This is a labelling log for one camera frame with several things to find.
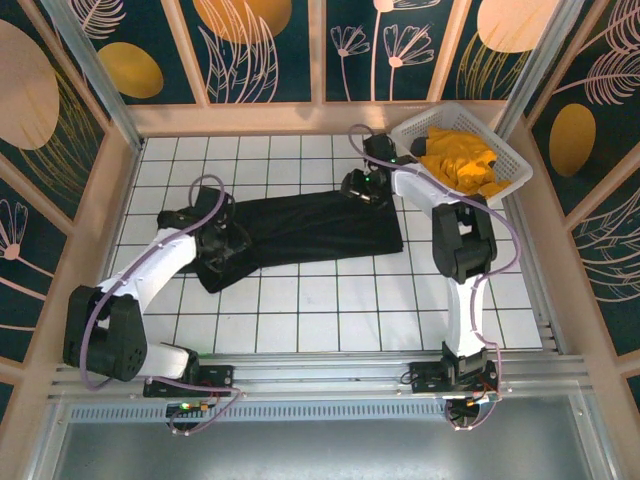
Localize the black t-shirt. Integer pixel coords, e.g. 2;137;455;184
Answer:
187;187;406;296

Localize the yellow t-shirt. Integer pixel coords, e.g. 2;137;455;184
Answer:
418;126;512;205

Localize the white plastic basket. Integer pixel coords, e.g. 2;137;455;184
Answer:
389;101;533;210

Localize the small circuit board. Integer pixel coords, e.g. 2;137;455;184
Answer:
166;399;212;415

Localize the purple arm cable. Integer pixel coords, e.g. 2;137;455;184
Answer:
79;174;235;391
347;123;523;351

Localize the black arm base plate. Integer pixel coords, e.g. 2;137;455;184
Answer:
142;363;237;400
401;355;503;400

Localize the aluminium mounting rail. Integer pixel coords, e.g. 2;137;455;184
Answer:
47;351;597;402

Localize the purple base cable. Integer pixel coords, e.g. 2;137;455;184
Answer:
167;380;246;437
443;344;512;432

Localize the aluminium frame post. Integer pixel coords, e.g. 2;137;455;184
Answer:
40;0;147;153
490;0;572;146

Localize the perforated metal cable duct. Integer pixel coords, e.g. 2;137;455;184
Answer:
66;401;451;422

